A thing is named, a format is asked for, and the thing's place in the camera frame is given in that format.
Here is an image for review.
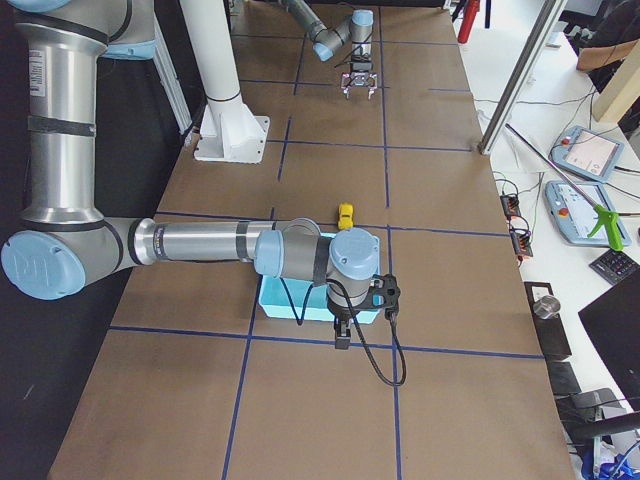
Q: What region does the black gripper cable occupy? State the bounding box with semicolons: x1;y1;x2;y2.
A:
327;279;408;386

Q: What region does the teal plastic storage bin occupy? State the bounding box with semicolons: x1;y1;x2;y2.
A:
254;228;381;324

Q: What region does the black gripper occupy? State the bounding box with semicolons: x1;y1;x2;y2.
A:
340;58;378;99
331;304;352;350

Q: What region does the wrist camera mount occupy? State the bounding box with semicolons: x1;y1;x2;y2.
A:
361;274;401;321

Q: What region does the white camera pole base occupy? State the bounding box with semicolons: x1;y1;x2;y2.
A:
180;0;270;164

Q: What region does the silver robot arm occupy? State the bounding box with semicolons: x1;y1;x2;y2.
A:
1;4;383;355
279;0;378;99

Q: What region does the upper teach pendant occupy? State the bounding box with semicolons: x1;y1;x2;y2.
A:
551;126;624;183

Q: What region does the yellow beetle toy car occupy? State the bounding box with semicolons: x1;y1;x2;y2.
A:
337;202;355;231

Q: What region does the green handled reach grabber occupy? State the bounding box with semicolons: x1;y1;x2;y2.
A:
503;123;632;251

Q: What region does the black keyboard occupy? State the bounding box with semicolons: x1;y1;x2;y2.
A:
589;249;639;285

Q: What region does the orange black connector box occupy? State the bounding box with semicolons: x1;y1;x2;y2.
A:
500;193;521;219

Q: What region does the black laptop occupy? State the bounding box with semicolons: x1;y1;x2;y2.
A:
579;271;640;411

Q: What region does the red fire extinguisher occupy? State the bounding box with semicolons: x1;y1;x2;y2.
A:
457;0;481;44

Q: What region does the small metal cup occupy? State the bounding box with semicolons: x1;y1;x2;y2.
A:
532;295;561;320

